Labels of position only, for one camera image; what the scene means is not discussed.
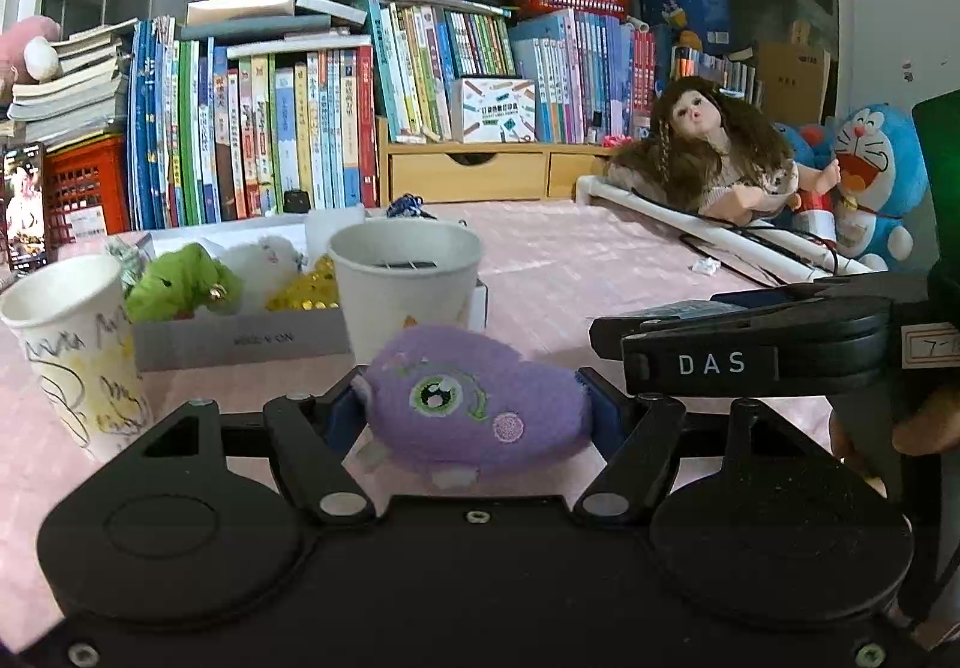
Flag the row of leaning green books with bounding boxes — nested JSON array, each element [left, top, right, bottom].
[[356, 0, 518, 144]]

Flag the blue cat plush toy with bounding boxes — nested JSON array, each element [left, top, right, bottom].
[[772, 104, 931, 273]]

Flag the pink plush rabbit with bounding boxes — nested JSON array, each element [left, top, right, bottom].
[[0, 15, 65, 85]]

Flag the wooden drawer organizer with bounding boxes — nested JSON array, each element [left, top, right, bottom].
[[375, 113, 623, 205]]

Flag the white printed carton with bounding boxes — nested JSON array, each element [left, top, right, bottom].
[[450, 77, 537, 144]]

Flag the red white toy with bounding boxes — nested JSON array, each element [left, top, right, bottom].
[[791, 186, 839, 241]]

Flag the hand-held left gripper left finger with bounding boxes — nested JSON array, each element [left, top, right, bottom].
[[112, 368, 376, 526]]

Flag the large white paper cup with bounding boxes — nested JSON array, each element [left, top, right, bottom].
[[328, 220, 483, 365]]

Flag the person's right hand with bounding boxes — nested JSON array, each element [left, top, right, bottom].
[[891, 383, 960, 457]]

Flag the black cable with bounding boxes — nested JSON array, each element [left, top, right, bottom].
[[630, 188, 841, 286]]

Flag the stack of worn paperbacks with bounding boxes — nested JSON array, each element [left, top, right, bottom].
[[7, 19, 140, 148]]

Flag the purple plush toy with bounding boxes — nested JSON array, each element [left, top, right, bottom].
[[352, 325, 593, 489]]

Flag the navy floral scrunchie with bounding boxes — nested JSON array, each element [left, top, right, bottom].
[[385, 191, 437, 220]]

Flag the white plastic pipe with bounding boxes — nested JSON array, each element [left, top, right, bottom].
[[574, 176, 878, 283]]

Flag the grey shallow cardboard box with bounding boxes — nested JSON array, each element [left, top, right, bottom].
[[105, 206, 490, 373]]

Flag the scribbled paper cup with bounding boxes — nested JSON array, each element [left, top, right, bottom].
[[0, 254, 155, 466]]

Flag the green scrunchie with bell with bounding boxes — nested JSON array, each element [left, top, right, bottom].
[[124, 242, 245, 324]]

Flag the white fluffy scrunchie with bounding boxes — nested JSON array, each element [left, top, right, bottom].
[[221, 234, 305, 313]]

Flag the row of upright picture books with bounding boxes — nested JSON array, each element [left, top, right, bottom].
[[126, 15, 380, 230]]

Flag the red plastic crate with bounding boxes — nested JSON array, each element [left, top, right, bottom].
[[41, 134, 132, 249]]

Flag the smartphone with lit screen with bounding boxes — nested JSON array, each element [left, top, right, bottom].
[[0, 143, 52, 275]]

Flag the flat hardcover books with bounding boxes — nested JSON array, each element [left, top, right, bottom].
[[180, 0, 372, 46]]

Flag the brown cardboard box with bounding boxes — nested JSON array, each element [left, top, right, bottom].
[[754, 19, 833, 129]]

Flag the brown-haired doll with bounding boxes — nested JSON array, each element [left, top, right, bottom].
[[606, 75, 841, 223]]

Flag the gold sequin heart pillow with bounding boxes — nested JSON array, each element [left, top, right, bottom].
[[266, 254, 342, 313]]

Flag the row of blue books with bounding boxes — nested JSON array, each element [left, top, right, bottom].
[[510, 8, 657, 144]]

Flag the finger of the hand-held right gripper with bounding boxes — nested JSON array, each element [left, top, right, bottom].
[[589, 308, 781, 360], [709, 285, 826, 310]]

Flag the green patterned cloth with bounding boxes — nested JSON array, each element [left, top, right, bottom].
[[103, 239, 157, 290]]

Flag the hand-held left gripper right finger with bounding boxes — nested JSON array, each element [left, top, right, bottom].
[[574, 366, 845, 525]]

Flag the row of thin colourful books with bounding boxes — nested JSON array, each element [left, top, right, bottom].
[[671, 41, 762, 106]]

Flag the pink tablecloth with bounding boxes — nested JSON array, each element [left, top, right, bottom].
[[0, 199, 901, 489]]

